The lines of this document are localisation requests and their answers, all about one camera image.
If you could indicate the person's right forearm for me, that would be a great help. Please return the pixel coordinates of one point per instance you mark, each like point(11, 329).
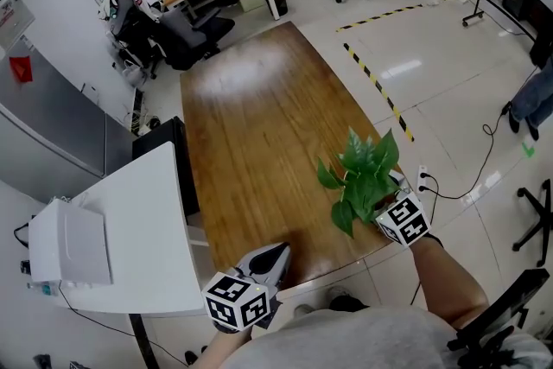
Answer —
point(445, 281)

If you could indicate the dark gray office chair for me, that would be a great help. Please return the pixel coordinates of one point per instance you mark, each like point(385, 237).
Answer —
point(194, 34)

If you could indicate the black trash bin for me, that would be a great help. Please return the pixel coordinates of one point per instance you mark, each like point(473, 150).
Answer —
point(278, 2)

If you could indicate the black chair with armrest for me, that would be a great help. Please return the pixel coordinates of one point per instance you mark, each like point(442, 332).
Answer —
point(505, 315)

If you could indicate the green cardboard box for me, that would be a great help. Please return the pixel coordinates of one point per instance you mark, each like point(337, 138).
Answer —
point(251, 2)

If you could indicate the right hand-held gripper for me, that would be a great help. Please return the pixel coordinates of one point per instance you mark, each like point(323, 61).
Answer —
point(404, 220)

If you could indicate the long black power strip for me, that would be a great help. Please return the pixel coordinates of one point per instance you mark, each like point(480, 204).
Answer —
point(137, 110)

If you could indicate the person's left forearm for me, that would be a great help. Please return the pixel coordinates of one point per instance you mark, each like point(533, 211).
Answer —
point(224, 352)

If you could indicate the yellow black floor tape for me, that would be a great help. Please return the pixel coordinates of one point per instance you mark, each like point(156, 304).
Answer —
point(389, 13)
point(378, 86)

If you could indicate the gray metal cabinet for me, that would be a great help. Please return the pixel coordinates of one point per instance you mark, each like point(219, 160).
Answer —
point(52, 121)

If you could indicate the chair with white clothes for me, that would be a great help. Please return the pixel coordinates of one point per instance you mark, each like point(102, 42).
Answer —
point(129, 21)

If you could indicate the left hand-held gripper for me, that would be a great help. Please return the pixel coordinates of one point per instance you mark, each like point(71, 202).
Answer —
point(235, 300)

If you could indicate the white power strip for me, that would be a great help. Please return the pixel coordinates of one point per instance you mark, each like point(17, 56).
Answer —
point(422, 178)

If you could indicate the white side table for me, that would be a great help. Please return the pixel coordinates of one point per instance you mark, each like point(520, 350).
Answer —
point(147, 229)

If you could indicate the black chair star base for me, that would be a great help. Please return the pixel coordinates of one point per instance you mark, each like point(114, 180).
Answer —
point(535, 220)

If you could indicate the person's shoe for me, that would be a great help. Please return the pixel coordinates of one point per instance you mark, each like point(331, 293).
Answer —
point(341, 294)
point(304, 309)

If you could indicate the red paper sign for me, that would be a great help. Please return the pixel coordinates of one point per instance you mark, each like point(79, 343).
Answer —
point(20, 69)

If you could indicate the person's gray shirt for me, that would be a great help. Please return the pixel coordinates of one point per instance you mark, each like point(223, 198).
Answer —
point(345, 341)

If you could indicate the white box device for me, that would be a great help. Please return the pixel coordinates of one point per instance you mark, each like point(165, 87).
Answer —
point(73, 242)

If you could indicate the green potted plant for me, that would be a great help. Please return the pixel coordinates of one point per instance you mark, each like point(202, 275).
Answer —
point(365, 177)

